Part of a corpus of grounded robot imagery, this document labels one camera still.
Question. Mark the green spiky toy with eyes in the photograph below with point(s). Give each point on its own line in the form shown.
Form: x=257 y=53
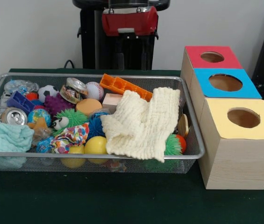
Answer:
x=73 y=117

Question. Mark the light blue cloth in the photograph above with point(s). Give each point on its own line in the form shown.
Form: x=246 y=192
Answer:
x=5 y=137

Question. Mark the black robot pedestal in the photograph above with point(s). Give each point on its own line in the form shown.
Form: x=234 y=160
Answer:
x=87 y=35

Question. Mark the cream knitted cloth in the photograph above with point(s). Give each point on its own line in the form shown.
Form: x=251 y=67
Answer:
x=136 y=126

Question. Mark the silver drink can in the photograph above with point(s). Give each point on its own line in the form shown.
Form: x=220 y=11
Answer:
x=14 y=116

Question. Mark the colourful patterned cloth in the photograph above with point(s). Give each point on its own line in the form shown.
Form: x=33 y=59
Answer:
x=72 y=137

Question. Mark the clear mesh bin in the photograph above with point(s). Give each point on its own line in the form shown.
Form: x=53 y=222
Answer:
x=187 y=161

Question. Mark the wooden box with three holes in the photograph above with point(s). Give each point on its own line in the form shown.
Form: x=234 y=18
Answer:
x=237 y=163

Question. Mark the orange plastic block tray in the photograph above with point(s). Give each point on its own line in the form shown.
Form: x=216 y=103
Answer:
x=120 y=85

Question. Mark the small soccer ball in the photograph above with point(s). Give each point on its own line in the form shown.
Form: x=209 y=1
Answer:
x=48 y=93

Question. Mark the yellow ball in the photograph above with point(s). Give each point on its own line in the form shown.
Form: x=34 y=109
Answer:
x=96 y=145

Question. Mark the purple bumpy ball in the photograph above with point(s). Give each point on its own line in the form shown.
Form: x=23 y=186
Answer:
x=56 y=103

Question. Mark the small globe ball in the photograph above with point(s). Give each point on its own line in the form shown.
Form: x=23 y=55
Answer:
x=39 y=116

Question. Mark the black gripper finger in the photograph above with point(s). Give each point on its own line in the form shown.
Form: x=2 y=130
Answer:
x=144 y=53
x=120 y=53

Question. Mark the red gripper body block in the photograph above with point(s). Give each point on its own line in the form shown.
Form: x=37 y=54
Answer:
x=131 y=21

